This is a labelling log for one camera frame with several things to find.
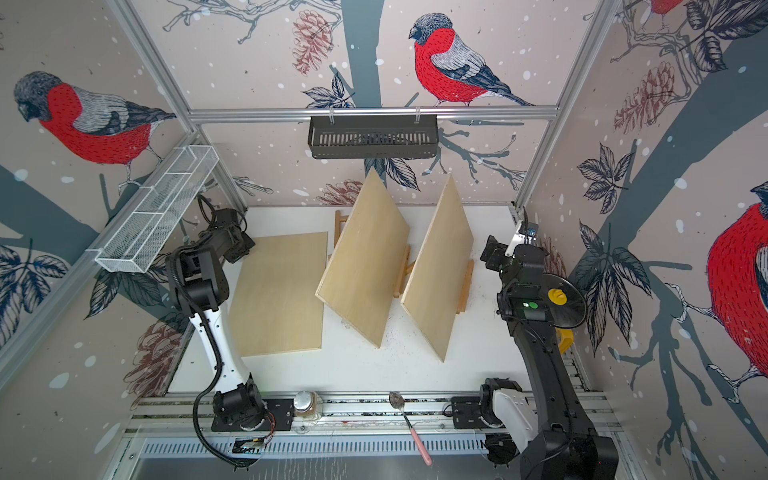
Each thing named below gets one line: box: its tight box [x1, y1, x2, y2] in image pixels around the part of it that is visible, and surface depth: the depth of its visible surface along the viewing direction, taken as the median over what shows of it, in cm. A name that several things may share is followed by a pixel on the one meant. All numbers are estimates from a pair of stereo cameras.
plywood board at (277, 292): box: [228, 232, 328, 358], surface depth 97 cm
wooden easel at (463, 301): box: [456, 259, 474, 314], surface depth 92 cm
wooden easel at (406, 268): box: [393, 246, 416, 298], surface depth 97 cm
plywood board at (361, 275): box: [315, 166, 410, 349], surface depth 80 cm
